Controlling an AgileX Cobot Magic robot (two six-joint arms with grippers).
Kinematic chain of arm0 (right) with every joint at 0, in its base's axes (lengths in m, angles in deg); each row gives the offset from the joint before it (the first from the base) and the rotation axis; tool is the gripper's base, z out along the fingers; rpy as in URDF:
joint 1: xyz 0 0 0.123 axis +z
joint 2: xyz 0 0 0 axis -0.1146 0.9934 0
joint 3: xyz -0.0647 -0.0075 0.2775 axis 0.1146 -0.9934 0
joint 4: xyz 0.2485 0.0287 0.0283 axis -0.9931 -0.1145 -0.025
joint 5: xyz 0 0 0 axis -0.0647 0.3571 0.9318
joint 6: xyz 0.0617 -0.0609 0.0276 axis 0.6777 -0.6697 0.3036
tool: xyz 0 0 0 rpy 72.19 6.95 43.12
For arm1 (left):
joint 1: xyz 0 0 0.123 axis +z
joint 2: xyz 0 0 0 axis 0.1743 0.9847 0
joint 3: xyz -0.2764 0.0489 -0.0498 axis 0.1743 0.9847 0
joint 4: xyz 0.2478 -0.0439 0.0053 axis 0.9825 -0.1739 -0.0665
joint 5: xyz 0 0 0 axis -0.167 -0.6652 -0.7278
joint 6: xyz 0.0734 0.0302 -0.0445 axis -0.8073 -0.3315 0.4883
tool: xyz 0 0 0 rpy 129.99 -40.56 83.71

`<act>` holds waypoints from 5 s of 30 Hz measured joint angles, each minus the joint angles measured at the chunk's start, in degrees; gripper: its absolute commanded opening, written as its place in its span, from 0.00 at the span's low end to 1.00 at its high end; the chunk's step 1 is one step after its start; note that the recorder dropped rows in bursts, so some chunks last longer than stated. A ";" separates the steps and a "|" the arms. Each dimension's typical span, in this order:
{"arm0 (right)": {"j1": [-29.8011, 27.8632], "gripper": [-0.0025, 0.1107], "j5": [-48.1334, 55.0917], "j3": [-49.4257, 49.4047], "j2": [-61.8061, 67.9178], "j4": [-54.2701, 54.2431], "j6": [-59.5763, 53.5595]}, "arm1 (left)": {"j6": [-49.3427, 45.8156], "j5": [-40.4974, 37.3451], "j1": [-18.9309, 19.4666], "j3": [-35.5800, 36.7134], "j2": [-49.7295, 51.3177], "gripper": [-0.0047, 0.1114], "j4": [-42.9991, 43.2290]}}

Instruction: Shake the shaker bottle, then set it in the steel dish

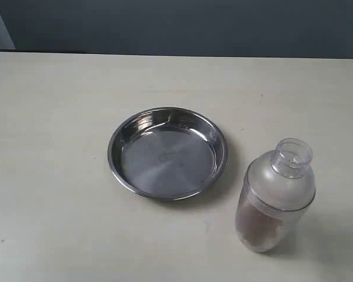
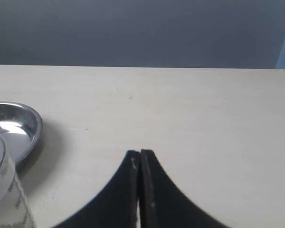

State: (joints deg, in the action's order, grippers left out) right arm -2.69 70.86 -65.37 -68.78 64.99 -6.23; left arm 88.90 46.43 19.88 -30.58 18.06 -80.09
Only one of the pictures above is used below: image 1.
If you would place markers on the clear plastic shaker bottle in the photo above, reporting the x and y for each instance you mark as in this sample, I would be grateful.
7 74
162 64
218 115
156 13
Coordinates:
278 188

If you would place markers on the round stainless steel plate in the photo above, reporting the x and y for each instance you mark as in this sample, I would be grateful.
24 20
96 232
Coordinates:
167 153

